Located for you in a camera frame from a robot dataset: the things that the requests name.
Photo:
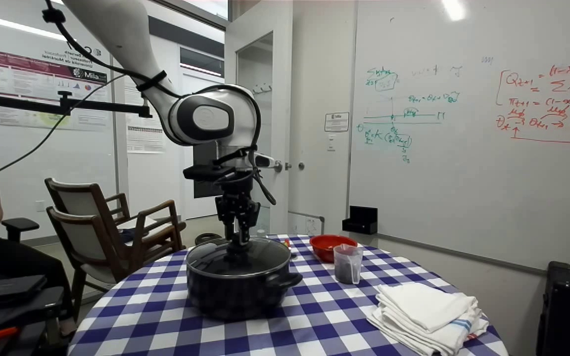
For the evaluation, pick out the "paper door sign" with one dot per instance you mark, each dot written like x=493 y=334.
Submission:
x=337 y=120

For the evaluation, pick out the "white folded towels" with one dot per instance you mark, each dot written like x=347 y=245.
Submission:
x=424 y=312

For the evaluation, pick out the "small black wall box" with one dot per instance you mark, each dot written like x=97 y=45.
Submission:
x=364 y=219

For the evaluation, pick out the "blue white checkered tablecloth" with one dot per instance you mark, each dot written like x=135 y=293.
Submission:
x=166 y=316

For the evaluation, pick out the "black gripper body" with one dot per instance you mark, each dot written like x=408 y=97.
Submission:
x=238 y=209

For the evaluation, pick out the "wooden armchair grey cushion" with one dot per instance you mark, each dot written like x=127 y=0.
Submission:
x=77 y=239
x=77 y=196

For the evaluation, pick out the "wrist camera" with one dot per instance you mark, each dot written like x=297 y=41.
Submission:
x=267 y=162

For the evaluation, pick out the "glass pot lid black knob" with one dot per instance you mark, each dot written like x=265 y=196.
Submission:
x=261 y=257

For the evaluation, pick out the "black cooking pot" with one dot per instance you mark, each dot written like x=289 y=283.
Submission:
x=238 y=297

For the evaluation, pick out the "orange black clamp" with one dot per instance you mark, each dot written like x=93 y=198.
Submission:
x=0 y=332

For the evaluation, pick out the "black office chair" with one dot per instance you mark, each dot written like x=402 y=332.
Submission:
x=20 y=225

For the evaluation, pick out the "wall poster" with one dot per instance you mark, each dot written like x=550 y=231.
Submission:
x=28 y=71

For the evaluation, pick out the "clear plastic measuring cup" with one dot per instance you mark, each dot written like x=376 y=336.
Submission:
x=347 y=267

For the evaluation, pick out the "white door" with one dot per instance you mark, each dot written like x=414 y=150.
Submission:
x=317 y=190

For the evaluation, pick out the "red bowl with beans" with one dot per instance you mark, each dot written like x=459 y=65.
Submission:
x=325 y=247

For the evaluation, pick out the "white whiteboard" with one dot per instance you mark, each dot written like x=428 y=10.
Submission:
x=463 y=190

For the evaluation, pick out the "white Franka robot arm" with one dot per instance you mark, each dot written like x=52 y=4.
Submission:
x=212 y=120

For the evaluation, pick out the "black boom bar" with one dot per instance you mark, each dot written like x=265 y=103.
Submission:
x=34 y=101

